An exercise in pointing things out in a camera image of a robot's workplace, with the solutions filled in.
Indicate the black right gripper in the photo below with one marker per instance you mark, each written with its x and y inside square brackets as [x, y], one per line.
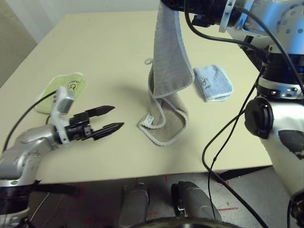
[204, 9]

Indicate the grey robot left leg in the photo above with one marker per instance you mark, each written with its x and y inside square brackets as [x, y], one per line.
[134, 206]

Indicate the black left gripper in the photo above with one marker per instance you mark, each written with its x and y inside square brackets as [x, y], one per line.
[80, 128]

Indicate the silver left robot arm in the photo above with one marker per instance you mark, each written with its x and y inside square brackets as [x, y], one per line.
[23, 147]

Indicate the blue folded towel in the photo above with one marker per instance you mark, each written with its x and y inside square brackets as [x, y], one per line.
[213, 83]

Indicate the green folded towel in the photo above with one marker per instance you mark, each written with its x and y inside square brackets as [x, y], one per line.
[50, 95]

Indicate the black robot torso rim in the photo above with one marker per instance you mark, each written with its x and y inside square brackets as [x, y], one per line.
[185, 223]

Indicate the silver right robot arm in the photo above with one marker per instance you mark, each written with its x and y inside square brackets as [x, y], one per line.
[285, 23]

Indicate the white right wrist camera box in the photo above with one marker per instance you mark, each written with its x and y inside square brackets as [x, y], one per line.
[226, 19]

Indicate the beige towel white trim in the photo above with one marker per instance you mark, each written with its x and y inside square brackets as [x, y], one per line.
[166, 59]

